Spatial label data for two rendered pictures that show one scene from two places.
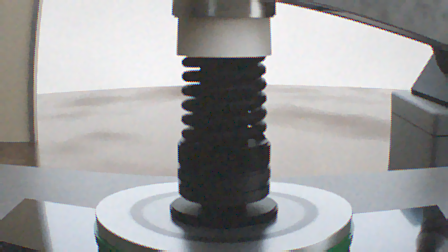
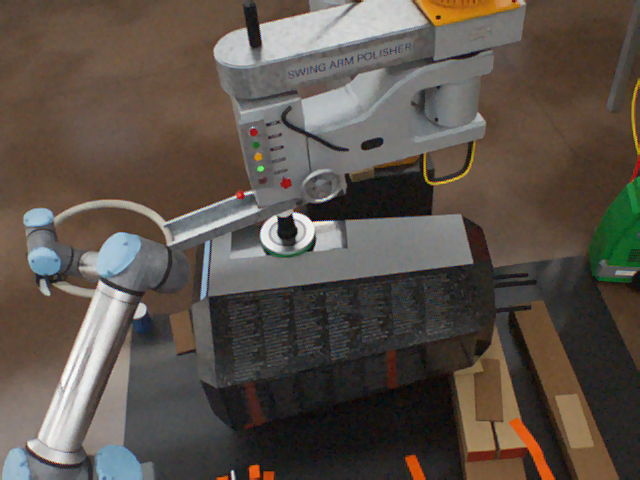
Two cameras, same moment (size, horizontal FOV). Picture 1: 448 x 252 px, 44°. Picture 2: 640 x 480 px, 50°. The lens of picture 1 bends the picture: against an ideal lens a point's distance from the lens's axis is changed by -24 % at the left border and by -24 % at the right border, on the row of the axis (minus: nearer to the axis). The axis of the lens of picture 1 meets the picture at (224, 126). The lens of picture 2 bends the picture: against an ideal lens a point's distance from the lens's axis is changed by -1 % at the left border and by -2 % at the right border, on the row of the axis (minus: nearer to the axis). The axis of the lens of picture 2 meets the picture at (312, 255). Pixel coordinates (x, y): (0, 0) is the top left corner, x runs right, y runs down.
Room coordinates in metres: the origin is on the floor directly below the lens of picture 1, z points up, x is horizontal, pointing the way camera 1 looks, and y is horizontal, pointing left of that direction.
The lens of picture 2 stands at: (2.37, 0.06, 2.87)
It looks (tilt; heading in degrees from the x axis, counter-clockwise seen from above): 49 degrees down; 179
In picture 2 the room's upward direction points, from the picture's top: 8 degrees counter-clockwise
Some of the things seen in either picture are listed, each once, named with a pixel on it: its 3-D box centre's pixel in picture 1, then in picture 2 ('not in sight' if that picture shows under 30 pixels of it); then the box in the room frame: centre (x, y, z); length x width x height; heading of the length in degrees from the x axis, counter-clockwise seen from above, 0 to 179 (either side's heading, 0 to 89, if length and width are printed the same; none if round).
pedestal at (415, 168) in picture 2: not in sight; (362, 191); (-0.19, 0.39, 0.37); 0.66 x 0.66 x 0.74; 0
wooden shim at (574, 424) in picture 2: not in sight; (573, 421); (1.11, 1.09, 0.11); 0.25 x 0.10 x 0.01; 176
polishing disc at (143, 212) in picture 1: (224, 220); (287, 233); (0.52, 0.00, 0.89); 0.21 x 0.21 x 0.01
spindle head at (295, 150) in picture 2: not in sight; (294, 134); (0.50, 0.08, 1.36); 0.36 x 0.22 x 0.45; 100
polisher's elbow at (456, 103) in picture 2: not in sight; (451, 89); (0.41, 0.65, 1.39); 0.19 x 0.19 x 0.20
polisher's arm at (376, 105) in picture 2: not in sight; (381, 118); (0.46, 0.39, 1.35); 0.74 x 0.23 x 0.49; 100
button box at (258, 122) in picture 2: not in sight; (257, 153); (0.64, -0.05, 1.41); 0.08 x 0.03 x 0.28; 100
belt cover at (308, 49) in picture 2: not in sight; (366, 40); (0.46, 0.35, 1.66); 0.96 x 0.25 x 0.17; 100
